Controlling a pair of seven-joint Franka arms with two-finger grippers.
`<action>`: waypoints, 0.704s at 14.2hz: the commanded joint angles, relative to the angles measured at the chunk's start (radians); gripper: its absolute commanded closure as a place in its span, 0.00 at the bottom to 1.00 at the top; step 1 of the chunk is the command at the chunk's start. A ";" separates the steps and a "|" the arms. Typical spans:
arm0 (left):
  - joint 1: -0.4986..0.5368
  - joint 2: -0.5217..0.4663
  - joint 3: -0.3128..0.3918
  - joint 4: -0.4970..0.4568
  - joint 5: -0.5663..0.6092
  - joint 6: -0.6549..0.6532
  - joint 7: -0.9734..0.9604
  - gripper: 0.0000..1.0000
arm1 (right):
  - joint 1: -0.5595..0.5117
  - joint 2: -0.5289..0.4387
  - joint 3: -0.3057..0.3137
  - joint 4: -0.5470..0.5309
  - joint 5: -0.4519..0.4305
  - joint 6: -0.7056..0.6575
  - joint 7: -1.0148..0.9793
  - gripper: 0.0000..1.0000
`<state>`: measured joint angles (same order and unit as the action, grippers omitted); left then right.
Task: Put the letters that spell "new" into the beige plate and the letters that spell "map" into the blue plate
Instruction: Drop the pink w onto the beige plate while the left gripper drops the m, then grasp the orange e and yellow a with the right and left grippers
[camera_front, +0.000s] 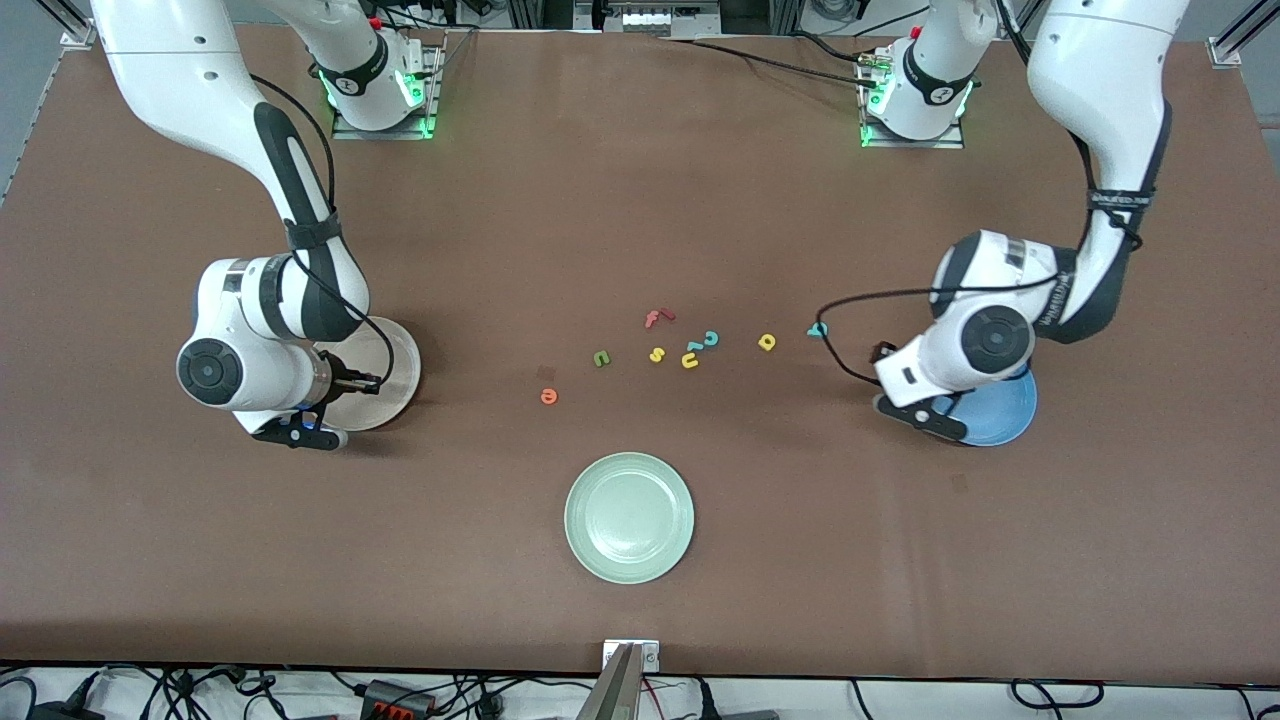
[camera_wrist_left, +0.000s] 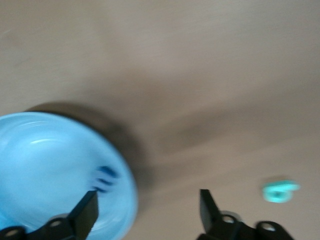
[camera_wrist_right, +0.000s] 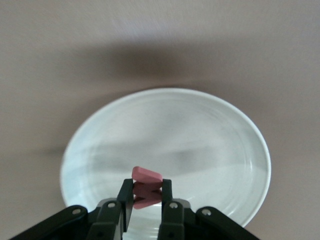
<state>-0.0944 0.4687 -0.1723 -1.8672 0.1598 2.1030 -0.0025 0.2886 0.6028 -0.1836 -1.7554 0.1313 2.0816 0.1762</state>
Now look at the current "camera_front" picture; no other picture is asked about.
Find grey terminal box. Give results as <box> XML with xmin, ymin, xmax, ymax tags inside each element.
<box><xmin>575</xmin><ymin>0</ymin><xmax>721</xmax><ymax>39</ymax></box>

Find pale green plate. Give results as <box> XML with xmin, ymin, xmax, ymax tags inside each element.
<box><xmin>564</xmin><ymin>452</ymin><xmax>695</xmax><ymax>585</ymax></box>

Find short black table cable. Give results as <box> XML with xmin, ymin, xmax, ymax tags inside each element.
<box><xmin>788</xmin><ymin>30</ymin><xmax>871</xmax><ymax>67</ymax></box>

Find black red power strip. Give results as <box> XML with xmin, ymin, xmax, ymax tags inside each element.
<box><xmin>358</xmin><ymin>678</ymin><xmax>438</xmax><ymax>720</ymax></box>

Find silver mounting bracket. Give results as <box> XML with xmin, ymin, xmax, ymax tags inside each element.
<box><xmin>602</xmin><ymin>640</ymin><xmax>661</xmax><ymax>673</ymax></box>

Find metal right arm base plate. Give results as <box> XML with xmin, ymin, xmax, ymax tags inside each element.
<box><xmin>330</xmin><ymin>35</ymin><xmax>446</xmax><ymax>141</ymax></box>

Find long black table cable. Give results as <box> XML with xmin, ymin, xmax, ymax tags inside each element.
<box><xmin>660</xmin><ymin>36</ymin><xmax>881</xmax><ymax>91</ymax></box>

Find brown table mat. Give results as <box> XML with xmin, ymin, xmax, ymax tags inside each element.
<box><xmin>0</xmin><ymin>25</ymin><xmax>1280</xmax><ymax>686</ymax></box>

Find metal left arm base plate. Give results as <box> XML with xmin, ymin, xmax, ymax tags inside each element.
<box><xmin>858</xmin><ymin>45</ymin><xmax>966</xmax><ymax>151</ymax></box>

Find grey camera pole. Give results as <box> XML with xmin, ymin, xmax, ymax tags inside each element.
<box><xmin>575</xmin><ymin>645</ymin><xmax>641</xmax><ymax>720</ymax></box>

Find blue plate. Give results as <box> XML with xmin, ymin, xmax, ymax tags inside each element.
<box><xmin>925</xmin><ymin>365</ymin><xmax>1038</xmax><ymax>447</ymax></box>

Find beige brown plate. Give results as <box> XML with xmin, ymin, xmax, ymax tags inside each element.
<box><xmin>312</xmin><ymin>316</ymin><xmax>422</xmax><ymax>432</ymax></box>

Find aluminium frame post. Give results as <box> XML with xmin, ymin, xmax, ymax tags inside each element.
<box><xmin>45</xmin><ymin>0</ymin><xmax>98</xmax><ymax>49</ymax></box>
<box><xmin>1207</xmin><ymin>0</ymin><xmax>1280</xmax><ymax>67</ymax></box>

